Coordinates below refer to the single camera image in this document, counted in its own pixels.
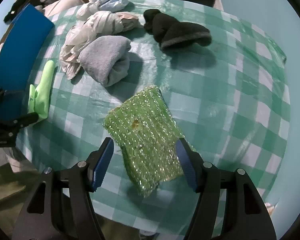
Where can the blue white striped plastic bag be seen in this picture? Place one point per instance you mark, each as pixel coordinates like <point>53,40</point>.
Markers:
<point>93,6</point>

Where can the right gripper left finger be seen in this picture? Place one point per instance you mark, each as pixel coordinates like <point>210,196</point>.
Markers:
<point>59,206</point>

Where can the grey sock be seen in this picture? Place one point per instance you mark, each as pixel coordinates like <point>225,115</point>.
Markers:
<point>106,59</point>

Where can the neon green sock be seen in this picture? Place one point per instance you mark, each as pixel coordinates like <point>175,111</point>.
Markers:
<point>39,96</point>

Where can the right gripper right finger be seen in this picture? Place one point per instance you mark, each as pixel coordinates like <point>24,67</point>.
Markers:
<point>245,215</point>

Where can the blue cardboard box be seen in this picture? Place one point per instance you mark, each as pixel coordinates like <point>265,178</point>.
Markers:
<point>17,57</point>

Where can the white sheet covered sofa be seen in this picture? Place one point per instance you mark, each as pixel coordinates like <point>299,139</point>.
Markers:
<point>60,5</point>

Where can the black clothes pile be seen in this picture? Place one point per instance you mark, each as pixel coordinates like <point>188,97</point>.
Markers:
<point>17,7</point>

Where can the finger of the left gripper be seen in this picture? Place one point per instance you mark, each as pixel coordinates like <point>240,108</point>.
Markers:
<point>22,121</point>

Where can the black sock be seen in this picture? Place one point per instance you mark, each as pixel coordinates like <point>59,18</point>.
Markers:
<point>170,33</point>

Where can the green sparkly sponge cloth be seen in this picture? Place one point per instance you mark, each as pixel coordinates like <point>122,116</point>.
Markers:
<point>146,133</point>

